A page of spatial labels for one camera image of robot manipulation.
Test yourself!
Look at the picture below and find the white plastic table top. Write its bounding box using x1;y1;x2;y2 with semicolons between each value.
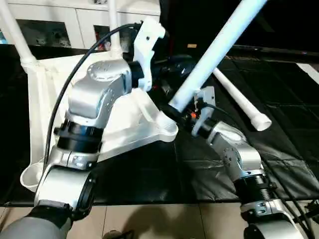
20;50;179;192

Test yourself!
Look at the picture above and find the white plastic table leg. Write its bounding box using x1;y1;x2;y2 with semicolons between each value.
0;0;38;68
213;67;272;132
168;0;269;114
108;0;122;54

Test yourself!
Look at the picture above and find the black work mat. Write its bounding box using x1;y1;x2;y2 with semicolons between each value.
0;44;319;206

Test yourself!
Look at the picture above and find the white glass-door cabinet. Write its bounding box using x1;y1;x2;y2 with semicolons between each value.
0;0;161;50

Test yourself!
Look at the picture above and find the large black cabinet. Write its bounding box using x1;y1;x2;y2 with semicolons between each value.
159;0;319;55

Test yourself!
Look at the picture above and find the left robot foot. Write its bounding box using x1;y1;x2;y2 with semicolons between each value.
104;230;134;239

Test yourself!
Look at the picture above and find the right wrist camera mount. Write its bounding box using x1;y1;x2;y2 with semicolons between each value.
194;87;216;139

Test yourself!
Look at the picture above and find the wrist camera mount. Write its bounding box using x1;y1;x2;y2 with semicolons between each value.
131;20;166;93
194;87;216;139

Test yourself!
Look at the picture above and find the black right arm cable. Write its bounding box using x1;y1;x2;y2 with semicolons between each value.
202;102;235;125

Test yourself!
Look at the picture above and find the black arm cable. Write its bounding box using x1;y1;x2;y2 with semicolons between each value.
202;102;235;125
42;22;145;172

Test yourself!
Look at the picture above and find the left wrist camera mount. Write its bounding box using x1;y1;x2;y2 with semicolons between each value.
131;20;166;93

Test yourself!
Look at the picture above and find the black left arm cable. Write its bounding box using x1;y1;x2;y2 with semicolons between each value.
42;22;145;172

